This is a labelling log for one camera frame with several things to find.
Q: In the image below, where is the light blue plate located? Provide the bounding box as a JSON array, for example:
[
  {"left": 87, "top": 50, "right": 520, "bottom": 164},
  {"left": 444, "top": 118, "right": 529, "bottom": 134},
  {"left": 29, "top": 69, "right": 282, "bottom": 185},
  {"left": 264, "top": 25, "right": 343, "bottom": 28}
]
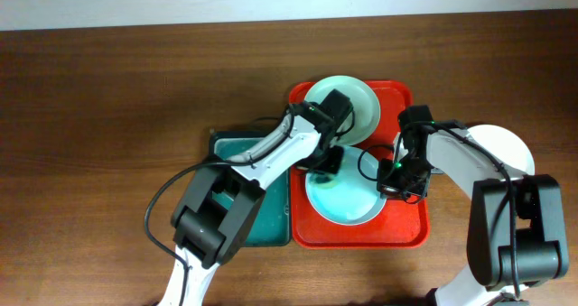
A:
[{"left": 305, "top": 146, "right": 387, "bottom": 226}]

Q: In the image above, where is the pale green plate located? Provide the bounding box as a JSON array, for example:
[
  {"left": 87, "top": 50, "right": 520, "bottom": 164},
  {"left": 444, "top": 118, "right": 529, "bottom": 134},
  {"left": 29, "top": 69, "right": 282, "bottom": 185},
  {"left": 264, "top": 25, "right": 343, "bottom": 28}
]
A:
[{"left": 304, "top": 75, "right": 381, "bottom": 145}]

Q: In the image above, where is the white plate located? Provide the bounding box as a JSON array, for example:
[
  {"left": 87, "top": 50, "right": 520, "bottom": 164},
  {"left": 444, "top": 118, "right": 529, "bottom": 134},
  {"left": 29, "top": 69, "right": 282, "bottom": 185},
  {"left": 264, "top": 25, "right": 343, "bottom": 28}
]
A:
[{"left": 469, "top": 125, "right": 536, "bottom": 175}]

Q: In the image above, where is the green yellow sponge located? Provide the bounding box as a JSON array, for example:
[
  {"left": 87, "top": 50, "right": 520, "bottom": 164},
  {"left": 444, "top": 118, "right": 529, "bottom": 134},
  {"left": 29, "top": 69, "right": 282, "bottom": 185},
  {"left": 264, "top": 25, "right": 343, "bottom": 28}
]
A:
[{"left": 309, "top": 173, "right": 338, "bottom": 188}]

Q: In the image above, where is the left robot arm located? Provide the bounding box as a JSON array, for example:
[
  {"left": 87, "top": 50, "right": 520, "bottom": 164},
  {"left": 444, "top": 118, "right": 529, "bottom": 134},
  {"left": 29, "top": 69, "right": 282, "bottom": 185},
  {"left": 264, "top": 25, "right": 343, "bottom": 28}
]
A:
[{"left": 160, "top": 89, "right": 353, "bottom": 305}]

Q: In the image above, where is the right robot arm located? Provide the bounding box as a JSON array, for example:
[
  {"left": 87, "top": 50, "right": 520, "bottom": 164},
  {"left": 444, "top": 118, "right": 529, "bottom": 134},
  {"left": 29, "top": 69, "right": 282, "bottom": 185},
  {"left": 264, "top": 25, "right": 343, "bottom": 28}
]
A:
[{"left": 377, "top": 106, "right": 570, "bottom": 306}]

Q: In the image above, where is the red plastic tray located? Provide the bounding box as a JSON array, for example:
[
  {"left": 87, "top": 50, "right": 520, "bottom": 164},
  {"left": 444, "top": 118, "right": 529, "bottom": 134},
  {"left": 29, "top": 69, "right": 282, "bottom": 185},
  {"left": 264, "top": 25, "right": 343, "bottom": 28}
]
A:
[{"left": 290, "top": 80, "right": 430, "bottom": 249}]

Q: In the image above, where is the dark green sponge tray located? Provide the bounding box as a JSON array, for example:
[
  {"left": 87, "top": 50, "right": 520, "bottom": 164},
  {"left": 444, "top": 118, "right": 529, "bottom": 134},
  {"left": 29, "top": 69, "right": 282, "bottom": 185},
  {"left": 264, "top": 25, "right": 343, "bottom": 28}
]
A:
[{"left": 209, "top": 131, "right": 291, "bottom": 247}]

